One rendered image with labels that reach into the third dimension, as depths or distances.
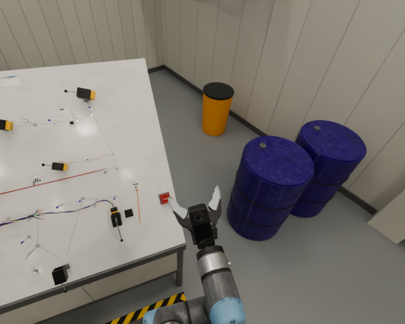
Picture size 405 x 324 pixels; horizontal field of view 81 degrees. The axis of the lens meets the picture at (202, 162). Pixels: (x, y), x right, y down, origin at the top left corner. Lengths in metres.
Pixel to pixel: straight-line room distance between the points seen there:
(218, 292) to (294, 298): 1.85
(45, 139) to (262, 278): 1.94
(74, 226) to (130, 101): 0.68
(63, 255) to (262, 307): 1.56
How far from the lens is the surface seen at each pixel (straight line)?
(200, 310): 0.68
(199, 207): 0.57
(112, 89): 1.33
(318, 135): 2.34
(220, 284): 0.59
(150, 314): 0.69
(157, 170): 1.30
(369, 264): 2.88
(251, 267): 2.37
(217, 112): 3.09
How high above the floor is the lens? 2.16
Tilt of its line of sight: 46 degrees down
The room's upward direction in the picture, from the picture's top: 6 degrees clockwise
